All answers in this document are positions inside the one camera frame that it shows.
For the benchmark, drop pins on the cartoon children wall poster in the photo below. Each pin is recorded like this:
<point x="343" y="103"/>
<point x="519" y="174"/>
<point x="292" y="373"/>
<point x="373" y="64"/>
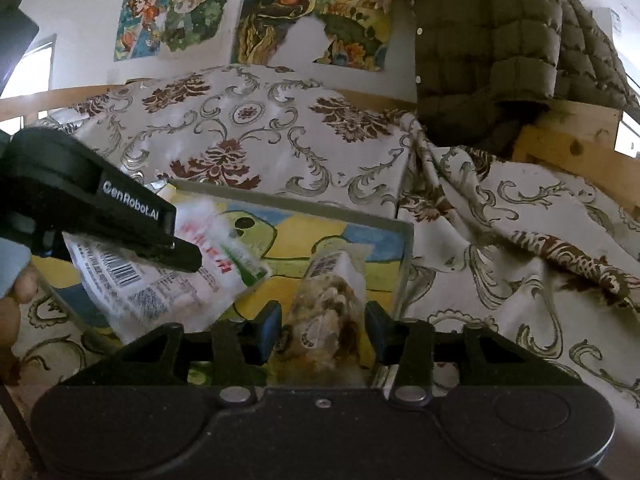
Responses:
<point x="175" y="10"/>

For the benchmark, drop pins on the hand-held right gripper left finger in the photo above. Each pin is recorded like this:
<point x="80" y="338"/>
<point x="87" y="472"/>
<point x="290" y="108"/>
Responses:
<point x="272" y="332"/>

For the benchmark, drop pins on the dark flat panel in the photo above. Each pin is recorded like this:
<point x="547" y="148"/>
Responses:
<point x="15" y="35"/>

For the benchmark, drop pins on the clear packet of brown snacks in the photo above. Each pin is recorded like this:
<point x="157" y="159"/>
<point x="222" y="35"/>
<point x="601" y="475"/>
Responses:
<point x="327" y="305"/>

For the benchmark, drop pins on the yellow floral wall poster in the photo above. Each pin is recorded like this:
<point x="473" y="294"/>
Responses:
<point x="280" y="15"/>

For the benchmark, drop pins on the person's left hand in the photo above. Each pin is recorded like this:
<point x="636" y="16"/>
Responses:
<point x="22" y="287"/>

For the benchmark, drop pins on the white box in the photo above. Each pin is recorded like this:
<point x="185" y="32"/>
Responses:
<point x="629" y="135"/>

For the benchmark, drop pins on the grey tray with cartoon print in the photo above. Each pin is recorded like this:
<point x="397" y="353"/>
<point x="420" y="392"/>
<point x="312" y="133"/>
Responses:
<point x="300" y="232"/>

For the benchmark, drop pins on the floral printed blanket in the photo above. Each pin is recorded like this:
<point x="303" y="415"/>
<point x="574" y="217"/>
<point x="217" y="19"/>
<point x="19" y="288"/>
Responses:
<point x="280" y="130"/>

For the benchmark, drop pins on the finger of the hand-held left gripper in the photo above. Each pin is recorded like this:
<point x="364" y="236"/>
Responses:
<point x="180" y="257"/>

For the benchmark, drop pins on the olive quilted jacket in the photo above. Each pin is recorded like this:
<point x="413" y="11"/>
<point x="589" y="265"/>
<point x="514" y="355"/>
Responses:
<point x="490" y="40"/>

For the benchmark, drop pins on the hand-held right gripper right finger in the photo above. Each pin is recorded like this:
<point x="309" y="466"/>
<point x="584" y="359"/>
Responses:
<point x="376" y="332"/>

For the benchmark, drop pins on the white snack packet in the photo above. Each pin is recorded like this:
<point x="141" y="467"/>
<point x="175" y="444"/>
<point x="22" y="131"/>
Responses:
<point x="150" y="292"/>

